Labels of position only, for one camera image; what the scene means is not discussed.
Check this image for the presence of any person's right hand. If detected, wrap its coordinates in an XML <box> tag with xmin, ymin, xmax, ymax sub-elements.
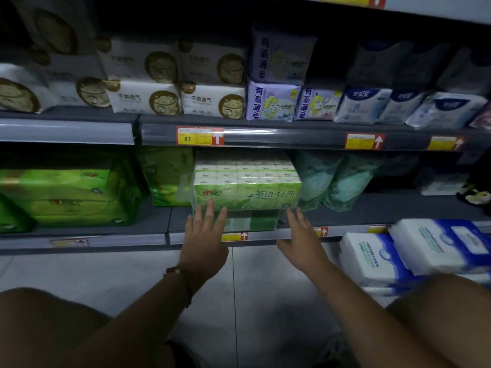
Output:
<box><xmin>276</xmin><ymin>207</ymin><xmax>333</xmax><ymax>276</ymax></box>

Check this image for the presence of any pink packet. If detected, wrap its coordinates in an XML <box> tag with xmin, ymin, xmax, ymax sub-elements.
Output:
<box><xmin>470</xmin><ymin>103</ymin><xmax>491</xmax><ymax>131</ymax></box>

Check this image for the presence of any red bead bracelet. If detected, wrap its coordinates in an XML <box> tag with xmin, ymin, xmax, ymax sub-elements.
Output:
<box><xmin>164</xmin><ymin>266</ymin><xmax>193</xmax><ymax>308</ymax></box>

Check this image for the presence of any person's left hand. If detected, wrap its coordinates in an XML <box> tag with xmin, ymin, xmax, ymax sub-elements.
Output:
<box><xmin>177</xmin><ymin>199</ymin><xmax>230</xmax><ymax>294</ymax></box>

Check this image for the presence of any teal paper roll pack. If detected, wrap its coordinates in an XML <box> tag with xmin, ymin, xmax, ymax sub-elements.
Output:
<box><xmin>322</xmin><ymin>154</ymin><xmax>384</xmax><ymax>212</ymax></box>
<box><xmin>289</xmin><ymin>150</ymin><xmax>344</xmax><ymax>211</ymax></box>

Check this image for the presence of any row of white blue packets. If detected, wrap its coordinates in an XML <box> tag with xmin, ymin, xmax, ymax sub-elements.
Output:
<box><xmin>334</xmin><ymin>39</ymin><xmax>491</xmax><ymax>130</ymax></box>

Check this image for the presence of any person's right forearm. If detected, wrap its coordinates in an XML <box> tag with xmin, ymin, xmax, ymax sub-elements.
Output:
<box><xmin>301</xmin><ymin>260</ymin><xmax>457</xmax><ymax>368</ymax></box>

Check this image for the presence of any person's left leg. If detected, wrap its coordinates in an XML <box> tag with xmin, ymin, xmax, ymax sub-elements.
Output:
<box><xmin>0</xmin><ymin>287</ymin><xmax>113</xmax><ymax>368</ymax></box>

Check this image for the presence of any dark packet with yellow print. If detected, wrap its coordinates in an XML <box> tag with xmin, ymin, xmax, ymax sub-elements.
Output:
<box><xmin>456</xmin><ymin>165</ymin><xmax>491</xmax><ymax>217</ymax></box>

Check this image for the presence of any tall green tissue pack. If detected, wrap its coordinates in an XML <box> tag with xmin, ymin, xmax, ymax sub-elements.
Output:
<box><xmin>136</xmin><ymin>146</ymin><xmax>195</xmax><ymax>207</ymax></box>

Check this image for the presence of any green tissue multipack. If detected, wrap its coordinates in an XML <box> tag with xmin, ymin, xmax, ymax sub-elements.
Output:
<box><xmin>193</xmin><ymin>149</ymin><xmax>303</xmax><ymax>212</ymax></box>

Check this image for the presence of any person's leg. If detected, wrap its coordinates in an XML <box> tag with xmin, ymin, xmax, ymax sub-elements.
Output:
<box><xmin>385</xmin><ymin>274</ymin><xmax>491</xmax><ymax>368</ymax></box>
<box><xmin>0</xmin><ymin>287</ymin><xmax>113</xmax><ymax>368</ymax></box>

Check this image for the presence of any white blue wrapped pack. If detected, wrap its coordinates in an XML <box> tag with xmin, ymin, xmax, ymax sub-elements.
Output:
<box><xmin>338</xmin><ymin>232</ymin><xmax>417</xmax><ymax>288</ymax></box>
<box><xmin>388</xmin><ymin>218</ymin><xmax>491</xmax><ymax>276</ymax></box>
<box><xmin>361</xmin><ymin>270</ymin><xmax>491</xmax><ymax>309</ymax></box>

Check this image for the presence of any stack of white cat-print packets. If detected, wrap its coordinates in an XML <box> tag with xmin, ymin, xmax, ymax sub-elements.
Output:
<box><xmin>0</xmin><ymin>0</ymin><xmax>248</xmax><ymax>120</ymax></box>

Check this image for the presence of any purple pad packet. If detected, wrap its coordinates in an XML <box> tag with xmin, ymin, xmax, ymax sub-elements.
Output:
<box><xmin>245</xmin><ymin>78</ymin><xmax>302</xmax><ymax>122</ymax></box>
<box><xmin>249</xmin><ymin>28</ymin><xmax>318</xmax><ymax>85</ymax></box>
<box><xmin>295</xmin><ymin>86</ymin><xmax>344</xmax><ymax>121</ymax></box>

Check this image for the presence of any large green tissue pack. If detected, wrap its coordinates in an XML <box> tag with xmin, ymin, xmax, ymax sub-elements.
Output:
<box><xmin>0</xmin><ymin>159</ymin><xmax>123</xmax><ymax>201</ymax></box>
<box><xmin>15</xmin><ymin>188</ymin><xmax>144</xmax><ymax>227</ymax></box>
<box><xmin>0</xmin><ymin>193</ymin><xmax>35</xmax><ymax>234</ymax></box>

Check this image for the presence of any person's left forearm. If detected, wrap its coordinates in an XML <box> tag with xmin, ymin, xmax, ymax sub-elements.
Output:
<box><xmin>61</xmin><ymin>267</ymin><xmax>202</xmax><ymax>368</ymax></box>

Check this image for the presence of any green white tissue pack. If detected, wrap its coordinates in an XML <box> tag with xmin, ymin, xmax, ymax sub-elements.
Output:
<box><xmin>224</xmin><ymin>209</ymin><xmax>280</xmax><ymax>232</ymax></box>

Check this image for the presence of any person's right leg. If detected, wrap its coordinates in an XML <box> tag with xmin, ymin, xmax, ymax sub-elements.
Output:
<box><xmin>385</xmin><ymin>274</ymin><xmax>491</xmax><ymax>368</ymax></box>

